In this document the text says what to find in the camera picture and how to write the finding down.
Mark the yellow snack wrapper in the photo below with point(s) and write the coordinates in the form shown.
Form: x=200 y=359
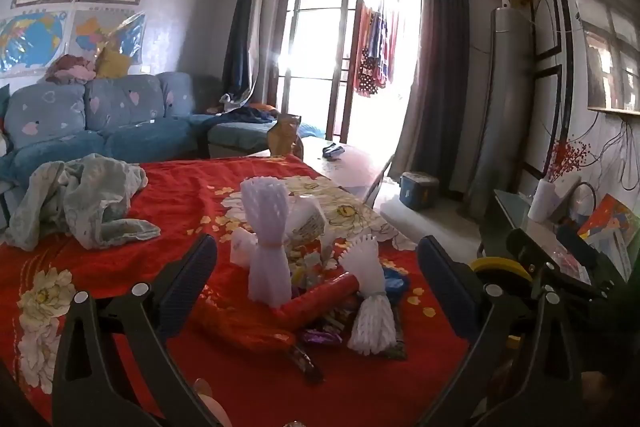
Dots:
x=312 y=267

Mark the black coffee table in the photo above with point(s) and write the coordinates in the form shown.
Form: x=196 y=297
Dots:
x=350 y=169

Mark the blue sofa with heart print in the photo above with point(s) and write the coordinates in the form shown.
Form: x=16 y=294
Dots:
x=135 y=142

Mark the blue storage box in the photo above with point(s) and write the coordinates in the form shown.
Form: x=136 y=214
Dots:
x=419 y=192

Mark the brown paper bag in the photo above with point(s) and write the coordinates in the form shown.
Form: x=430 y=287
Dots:
x=282 y=137

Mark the black television stand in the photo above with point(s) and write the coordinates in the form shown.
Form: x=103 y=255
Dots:
x=510 y=212

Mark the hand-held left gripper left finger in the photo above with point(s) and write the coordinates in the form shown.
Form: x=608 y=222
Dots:
x=192 y=272

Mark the white paper cup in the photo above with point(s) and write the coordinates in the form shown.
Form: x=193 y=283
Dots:
x=307 y=219

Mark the yellow round waste bin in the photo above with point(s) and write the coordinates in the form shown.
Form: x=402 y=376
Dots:
x=500 y=268

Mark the wall television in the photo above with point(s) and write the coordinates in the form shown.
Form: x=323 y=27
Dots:
x=612 y=57

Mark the country map poster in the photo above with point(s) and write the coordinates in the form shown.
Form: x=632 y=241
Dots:
x=95 y=34

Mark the world map poster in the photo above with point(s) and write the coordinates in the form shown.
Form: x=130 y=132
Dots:
x=32 y=39

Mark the grey curtain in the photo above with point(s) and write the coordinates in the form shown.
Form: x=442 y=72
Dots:
x=440 y=57

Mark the red foil tube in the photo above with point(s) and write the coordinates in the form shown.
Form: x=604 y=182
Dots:
x=315 y=302

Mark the grey standing air conditioner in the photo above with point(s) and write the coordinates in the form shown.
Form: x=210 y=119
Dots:
x=505 y=97

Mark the white box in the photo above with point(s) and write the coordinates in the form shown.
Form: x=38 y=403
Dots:
x=567 y=192

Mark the dark blue curtain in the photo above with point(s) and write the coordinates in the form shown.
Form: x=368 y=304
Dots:
x=240 y=37

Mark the purple candy wrapper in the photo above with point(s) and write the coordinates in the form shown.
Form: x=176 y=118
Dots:
x=320 y=336

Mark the hanging colourful clothes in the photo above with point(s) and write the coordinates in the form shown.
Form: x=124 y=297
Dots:
x=375 y=57

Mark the short white foam net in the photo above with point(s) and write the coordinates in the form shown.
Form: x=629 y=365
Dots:
x=367 y=322

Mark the tall white foam net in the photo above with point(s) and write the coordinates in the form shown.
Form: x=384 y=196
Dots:
x=267 y=217

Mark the dark clothing heap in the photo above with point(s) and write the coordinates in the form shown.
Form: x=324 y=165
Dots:
x=245 y=112

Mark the white plastic bag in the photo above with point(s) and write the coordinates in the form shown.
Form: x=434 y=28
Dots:
x=243 y=247

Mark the person's left hand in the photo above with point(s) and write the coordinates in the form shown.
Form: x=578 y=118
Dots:
x=210 y=404

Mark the pink clothes pile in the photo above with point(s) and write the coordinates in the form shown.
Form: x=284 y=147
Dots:
x=72 y=69

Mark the dark patterned wrapper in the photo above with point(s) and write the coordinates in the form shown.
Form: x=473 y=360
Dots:
x=399 y=337

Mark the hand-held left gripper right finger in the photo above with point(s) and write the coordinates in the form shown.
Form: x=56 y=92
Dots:
x=445 y=282

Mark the pale green crumpled cloth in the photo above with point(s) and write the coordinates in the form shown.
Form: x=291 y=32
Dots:
x=85 y=192

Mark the yellow cushion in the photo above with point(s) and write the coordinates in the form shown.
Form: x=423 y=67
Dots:
x=111 y=64

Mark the long dark snack wrapper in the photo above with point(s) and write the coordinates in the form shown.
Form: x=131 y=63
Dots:
x=307 y=364

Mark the white paper towel roll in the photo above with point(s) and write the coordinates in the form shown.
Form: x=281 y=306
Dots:
x=540 y=204

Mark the red colourful book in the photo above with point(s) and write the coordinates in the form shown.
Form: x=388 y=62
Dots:
x=610 y=222

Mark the orange snack bag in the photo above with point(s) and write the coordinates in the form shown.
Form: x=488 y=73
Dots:
x=240 y=327

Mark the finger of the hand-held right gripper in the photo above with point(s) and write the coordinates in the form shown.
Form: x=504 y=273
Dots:
x=545 y=259

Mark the red floral blanket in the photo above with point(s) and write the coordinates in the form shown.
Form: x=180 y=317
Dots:
x=150 y=207

